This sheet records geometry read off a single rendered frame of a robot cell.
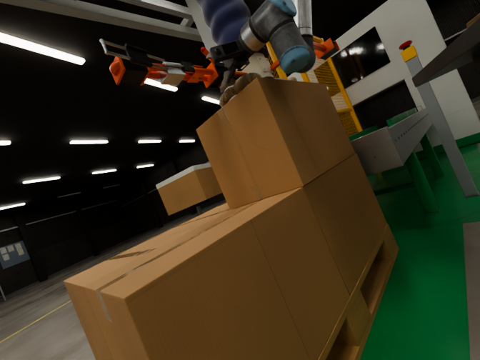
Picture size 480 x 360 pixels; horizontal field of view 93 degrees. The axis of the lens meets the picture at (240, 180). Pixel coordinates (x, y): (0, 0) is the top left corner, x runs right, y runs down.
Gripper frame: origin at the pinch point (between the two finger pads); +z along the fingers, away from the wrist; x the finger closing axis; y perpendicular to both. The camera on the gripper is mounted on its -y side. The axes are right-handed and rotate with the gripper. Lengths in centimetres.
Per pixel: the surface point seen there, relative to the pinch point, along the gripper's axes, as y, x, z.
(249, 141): -1.2, -30.9, -5.4
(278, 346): -36, -81, -19
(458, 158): 122, -83, -51
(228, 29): 18.1, 21.1, -3.5
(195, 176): 78, -18, 149
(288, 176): -1, -48, -15
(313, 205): 1, -61, -19
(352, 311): -4, -97, -19
